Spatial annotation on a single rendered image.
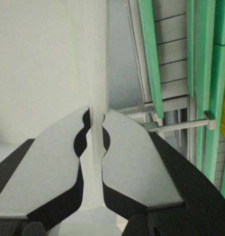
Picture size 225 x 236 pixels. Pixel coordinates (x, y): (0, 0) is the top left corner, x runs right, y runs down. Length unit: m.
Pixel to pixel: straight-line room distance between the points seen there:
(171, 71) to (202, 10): 0.12
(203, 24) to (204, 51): 0.04
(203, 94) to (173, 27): 0.13
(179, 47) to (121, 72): 0.19
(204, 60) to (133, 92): 0.27
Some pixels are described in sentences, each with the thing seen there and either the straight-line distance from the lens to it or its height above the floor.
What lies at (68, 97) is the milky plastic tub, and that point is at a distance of 0.18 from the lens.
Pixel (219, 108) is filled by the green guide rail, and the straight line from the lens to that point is 0.32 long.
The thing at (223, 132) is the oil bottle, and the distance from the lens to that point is 0.35.
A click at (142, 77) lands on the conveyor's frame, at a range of 0.35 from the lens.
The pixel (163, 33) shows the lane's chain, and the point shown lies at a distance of 0.34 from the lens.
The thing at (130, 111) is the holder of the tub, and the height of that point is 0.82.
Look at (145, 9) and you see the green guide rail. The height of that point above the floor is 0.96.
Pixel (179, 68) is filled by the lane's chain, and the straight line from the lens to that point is 0.36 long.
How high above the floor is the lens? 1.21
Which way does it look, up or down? 58 degrees down
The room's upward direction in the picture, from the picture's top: 174 degrees counter-clockwise
